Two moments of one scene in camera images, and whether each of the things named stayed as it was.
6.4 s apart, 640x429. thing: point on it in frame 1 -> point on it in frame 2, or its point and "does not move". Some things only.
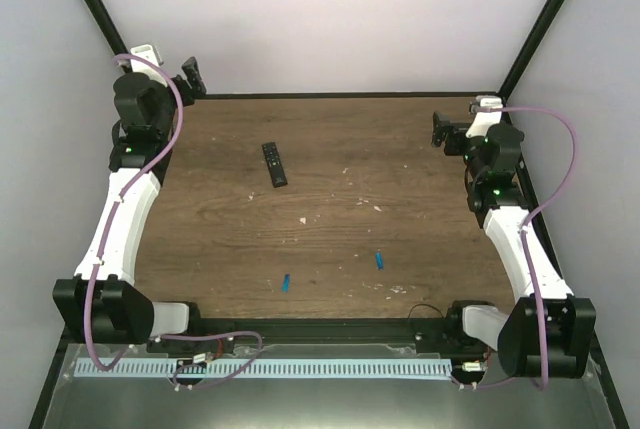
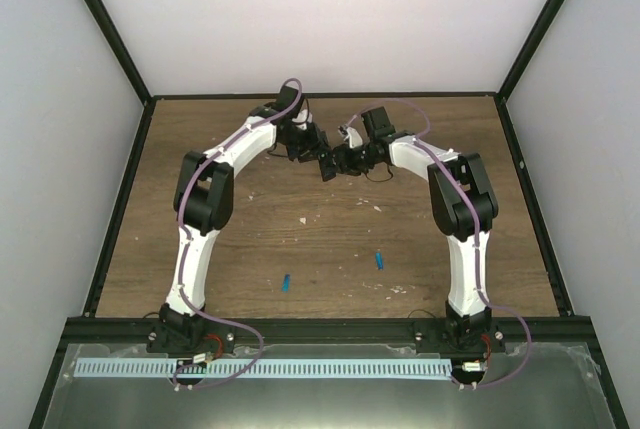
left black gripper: x=190 y=71 -> x=313 y=144
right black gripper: x=443 y=129 -> x=344 y=164
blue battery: x=286 y=283 does not move
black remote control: x=274 y=165 -> x=328 y=165
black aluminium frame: x=391 y=329 does not move
